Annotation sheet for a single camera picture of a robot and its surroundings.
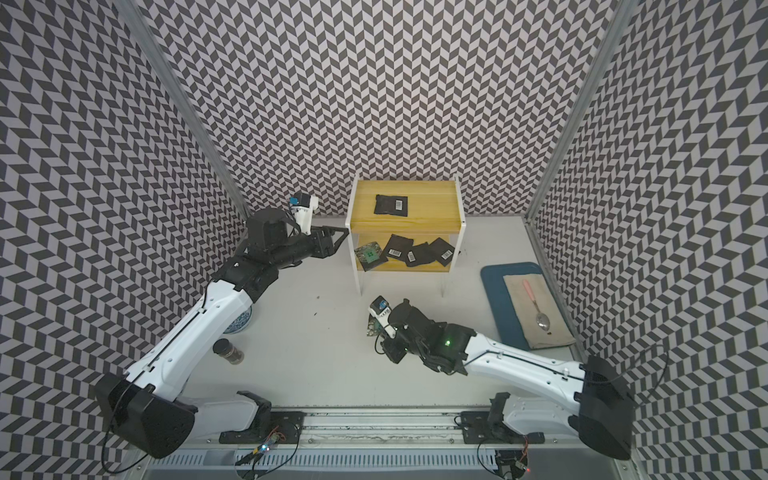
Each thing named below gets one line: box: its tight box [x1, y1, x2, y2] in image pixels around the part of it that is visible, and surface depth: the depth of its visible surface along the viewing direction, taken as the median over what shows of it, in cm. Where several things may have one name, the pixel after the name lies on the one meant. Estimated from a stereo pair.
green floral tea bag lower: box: [354, 242, 388, 272], surface depth 90 cm
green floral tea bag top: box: [366, 313, 383, 336], surface depth 76 cm
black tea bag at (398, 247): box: [384, 234, 414, 262], surface depth 92 cm
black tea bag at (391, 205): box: [374, 194, 409, 217], surface depth 78 cm
